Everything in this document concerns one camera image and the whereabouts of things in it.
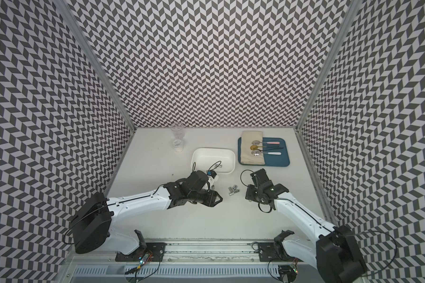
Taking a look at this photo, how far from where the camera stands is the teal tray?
1019 mm

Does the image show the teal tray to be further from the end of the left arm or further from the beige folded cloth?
the end of the left arm

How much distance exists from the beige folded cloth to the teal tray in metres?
0.01

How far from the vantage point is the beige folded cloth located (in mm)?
1016
